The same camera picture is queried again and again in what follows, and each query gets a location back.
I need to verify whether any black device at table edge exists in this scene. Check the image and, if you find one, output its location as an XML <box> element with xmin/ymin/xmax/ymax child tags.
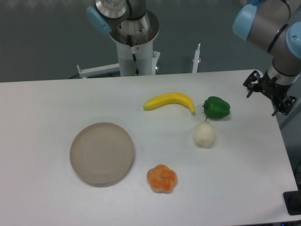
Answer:
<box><xmin>283</xmin><ymin>191</ymin><xmax>301</xmax><ymax>216</ymax></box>

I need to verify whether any orange knotted bread roll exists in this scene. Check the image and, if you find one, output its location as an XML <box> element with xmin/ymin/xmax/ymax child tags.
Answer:
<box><xmin>147</xmin><ymin>164</ymin><xmax>178</xmax><ymax>194</ymax></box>

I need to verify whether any green bell pepper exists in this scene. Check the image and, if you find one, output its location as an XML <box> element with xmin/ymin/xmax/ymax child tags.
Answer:
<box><xmin>203</xmin><ymin>96</ymin><xmax>230</xmax><ymax>119</ymax></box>

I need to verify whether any white left base bracket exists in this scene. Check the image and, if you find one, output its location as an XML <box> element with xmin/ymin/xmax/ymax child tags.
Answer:
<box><xmin>77</xmin><ymin>63</ymin><xmax>119</xmax><ymax>78</ymax></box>

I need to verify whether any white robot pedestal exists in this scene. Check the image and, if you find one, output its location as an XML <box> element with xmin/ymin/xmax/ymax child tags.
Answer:
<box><xmin>110</xmin><ymin>10</ymin><xmax>160</xmax><ymax>77</ymax></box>

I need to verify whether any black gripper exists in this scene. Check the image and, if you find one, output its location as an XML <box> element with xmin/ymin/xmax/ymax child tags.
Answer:
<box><xmin>243</xmin><ymin>69</ymin><xmax>296</xmax><ymax>116</ymax></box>

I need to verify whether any white right base bracket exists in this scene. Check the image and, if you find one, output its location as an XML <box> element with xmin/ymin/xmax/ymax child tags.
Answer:
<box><xmin>192</xmin><ymin>43</ymin><xmax>201</xmax><ymax>73</ymax></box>

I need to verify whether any beige round plate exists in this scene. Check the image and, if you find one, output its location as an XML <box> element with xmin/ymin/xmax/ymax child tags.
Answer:
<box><xmin>70</xmin><ymin>122</ymin><xmax>135</xmax><ymax>187</ymax></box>

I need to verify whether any black cable on pedestal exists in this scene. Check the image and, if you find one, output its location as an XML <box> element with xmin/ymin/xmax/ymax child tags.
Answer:
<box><xmin>127</xmin><ymin>34</ymin><xmax>140</xmax><ymax>76</ymax></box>

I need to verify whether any yellow banana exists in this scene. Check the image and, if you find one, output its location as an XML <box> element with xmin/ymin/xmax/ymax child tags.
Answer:
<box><xmin>143</xmin><ymin>92</ymin><xmax>195</xmax><ymax>113</ymax></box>

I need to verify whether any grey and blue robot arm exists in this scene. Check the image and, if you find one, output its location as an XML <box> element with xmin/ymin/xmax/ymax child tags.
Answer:
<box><xmin>86</xmin><ymin>0</ymin><xmax>301</xmax><ymax>115</ymax></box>

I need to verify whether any white base bracket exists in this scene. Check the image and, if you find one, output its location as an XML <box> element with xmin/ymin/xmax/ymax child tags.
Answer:
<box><xmin>77</xmin><ymin>63</ymin><xmax>119</xmax><ymax>78</ymax></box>
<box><xmin>192</xmin><ymin>43</ymin><xmax>201</xmax><ymax>73</ymax></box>

